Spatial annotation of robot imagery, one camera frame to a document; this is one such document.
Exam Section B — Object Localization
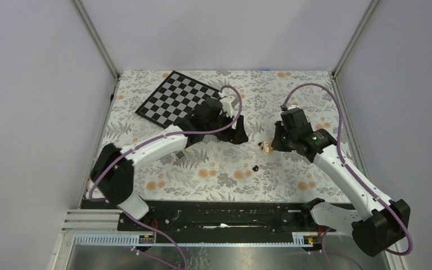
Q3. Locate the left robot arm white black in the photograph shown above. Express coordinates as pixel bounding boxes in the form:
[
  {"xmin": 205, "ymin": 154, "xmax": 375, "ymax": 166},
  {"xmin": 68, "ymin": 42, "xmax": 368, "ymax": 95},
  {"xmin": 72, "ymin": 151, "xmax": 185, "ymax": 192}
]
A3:
[{"xmin": 88, "ymin": 96, "xmax": 248, "ymax": 220}]

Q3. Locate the beige earbud charging case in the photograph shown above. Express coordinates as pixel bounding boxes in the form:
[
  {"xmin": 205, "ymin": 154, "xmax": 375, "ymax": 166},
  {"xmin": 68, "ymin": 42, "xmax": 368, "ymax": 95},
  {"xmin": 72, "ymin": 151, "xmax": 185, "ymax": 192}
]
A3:
[{"xmin": 262, "ymin": 141, "xmax": 273, "ymax": 154}]

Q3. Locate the white slotted cable duct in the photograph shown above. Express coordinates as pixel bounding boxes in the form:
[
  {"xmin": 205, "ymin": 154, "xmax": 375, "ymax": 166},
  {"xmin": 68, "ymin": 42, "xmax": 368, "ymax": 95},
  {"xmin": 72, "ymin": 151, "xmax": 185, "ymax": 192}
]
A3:
[{"xmin": 74, "ymin": 233, "xmax": 314, "ymax": 248}]

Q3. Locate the aluminium frame post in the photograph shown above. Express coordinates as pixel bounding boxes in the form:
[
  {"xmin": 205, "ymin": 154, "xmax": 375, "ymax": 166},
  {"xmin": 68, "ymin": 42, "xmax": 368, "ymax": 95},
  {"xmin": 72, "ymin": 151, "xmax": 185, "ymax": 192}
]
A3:
[
  {"xmin": 70, "ymin": 0, "xmax": 120, "ymax": 80},
  {"xmin": 332, "ymin": 0, "xmax": 381, "ymax": 79}
]

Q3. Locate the small grey square tile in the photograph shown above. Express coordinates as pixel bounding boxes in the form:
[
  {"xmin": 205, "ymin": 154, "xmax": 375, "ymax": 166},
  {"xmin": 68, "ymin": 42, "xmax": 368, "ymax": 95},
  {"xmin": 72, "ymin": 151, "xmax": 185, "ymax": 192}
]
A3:
[{"xmin": 175, "ymin": 151, "xmax": 185, "ymax": 159}]

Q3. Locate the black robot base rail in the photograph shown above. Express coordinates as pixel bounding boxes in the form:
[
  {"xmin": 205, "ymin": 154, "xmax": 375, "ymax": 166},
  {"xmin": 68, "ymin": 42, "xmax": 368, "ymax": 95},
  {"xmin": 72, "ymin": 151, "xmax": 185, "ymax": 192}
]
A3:
[{"xmin": 116, "ymin": 198, "xmax": 338, "ymax": 245}]

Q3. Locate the left aluminium frame post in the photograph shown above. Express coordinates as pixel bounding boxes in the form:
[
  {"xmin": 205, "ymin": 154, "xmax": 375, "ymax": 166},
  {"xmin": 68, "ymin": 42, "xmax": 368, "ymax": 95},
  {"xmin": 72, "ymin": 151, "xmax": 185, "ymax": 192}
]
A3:
[{"xmin": 70, "ymin": 0, "xmax": 120, "ymax": 80}]

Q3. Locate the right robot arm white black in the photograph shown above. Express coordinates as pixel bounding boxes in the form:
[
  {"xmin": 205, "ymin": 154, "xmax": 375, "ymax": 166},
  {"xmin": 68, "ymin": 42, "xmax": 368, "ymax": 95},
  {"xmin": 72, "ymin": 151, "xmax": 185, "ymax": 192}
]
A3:
[{"xmin": 271, "ymin": 107, "xmax": 411, "ymax": 257}]

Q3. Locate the floral patterned table mat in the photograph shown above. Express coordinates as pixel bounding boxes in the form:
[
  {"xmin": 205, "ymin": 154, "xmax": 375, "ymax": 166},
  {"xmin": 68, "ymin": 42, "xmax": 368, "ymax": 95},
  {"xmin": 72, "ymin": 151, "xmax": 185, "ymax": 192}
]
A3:
[{"xmin": 85, "ymin": 70, "xmax": 364, "ymax": 204}]

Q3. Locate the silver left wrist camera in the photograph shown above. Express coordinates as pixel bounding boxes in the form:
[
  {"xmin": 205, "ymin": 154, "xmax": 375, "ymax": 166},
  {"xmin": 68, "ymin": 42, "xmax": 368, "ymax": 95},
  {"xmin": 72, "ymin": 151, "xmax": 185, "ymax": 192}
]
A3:
[{"xmin": 219, "ymin": 95, "xmax": 239, "ymax": 118}]

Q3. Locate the right aluminium frame post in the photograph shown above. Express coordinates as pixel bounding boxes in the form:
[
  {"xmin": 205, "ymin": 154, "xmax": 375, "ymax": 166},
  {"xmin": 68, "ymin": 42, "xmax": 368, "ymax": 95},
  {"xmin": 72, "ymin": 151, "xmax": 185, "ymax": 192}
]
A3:
[{"xmin": 332, "ymin": 0, "xmax": 381, "ymax": 79}]

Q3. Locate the black white checkerboard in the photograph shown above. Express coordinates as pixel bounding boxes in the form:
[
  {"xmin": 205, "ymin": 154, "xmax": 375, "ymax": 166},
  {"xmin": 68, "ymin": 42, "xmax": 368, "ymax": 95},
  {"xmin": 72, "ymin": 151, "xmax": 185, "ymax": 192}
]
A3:
[{"xmin": 135, "ymin": 71, "xmax": 219, "ymax": 128}]

